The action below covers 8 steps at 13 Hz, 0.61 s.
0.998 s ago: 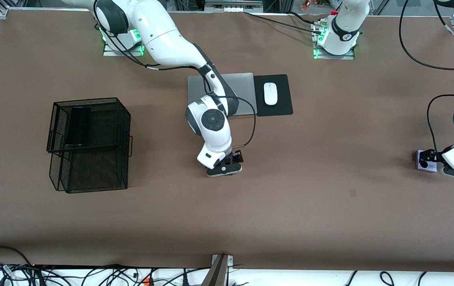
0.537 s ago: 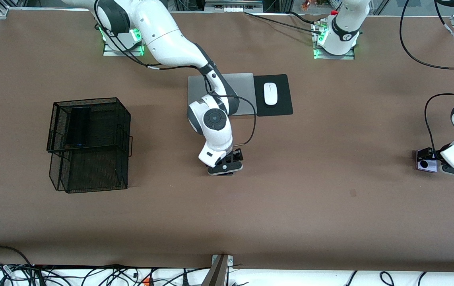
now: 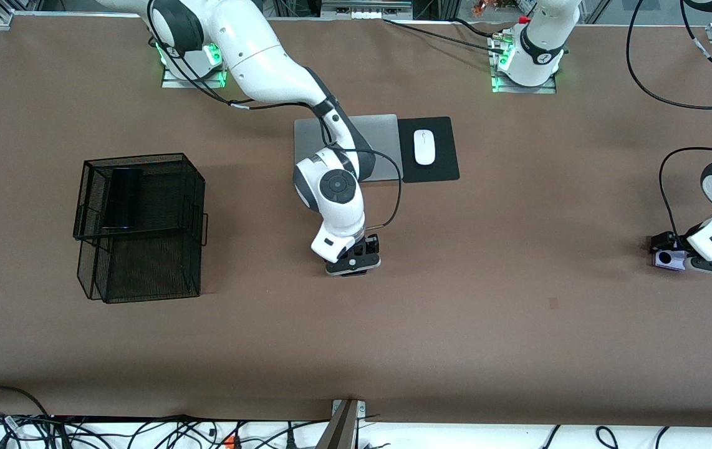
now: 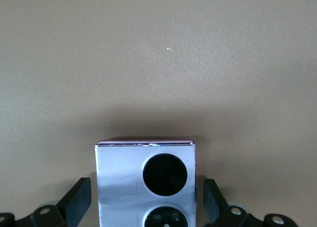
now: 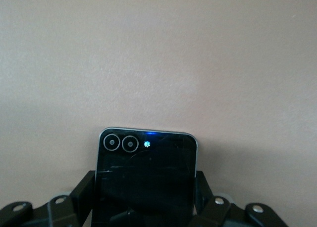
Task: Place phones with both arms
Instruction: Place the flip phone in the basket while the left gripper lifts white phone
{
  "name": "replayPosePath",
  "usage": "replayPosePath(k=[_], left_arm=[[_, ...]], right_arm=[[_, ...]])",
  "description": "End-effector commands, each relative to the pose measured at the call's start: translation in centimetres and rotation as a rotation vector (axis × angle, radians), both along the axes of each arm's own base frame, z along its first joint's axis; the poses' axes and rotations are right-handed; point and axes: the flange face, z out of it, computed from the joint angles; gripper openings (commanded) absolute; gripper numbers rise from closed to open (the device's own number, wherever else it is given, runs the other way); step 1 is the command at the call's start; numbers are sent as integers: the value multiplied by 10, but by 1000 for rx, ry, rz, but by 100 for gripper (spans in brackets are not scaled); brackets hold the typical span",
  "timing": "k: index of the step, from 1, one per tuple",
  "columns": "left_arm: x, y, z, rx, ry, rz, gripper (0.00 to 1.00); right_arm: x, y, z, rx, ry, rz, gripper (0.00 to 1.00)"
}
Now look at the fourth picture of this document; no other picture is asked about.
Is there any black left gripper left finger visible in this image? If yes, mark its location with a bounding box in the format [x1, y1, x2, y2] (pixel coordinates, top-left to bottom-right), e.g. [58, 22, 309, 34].
[0, 177, 92, 227]

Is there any lavender flip phone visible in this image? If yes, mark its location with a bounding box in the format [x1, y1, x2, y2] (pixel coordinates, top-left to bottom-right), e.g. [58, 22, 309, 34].
[94, 137, 198, 227]

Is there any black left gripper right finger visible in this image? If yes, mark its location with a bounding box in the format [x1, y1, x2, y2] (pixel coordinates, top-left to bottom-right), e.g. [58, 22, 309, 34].
[204, 178, 298, 227]

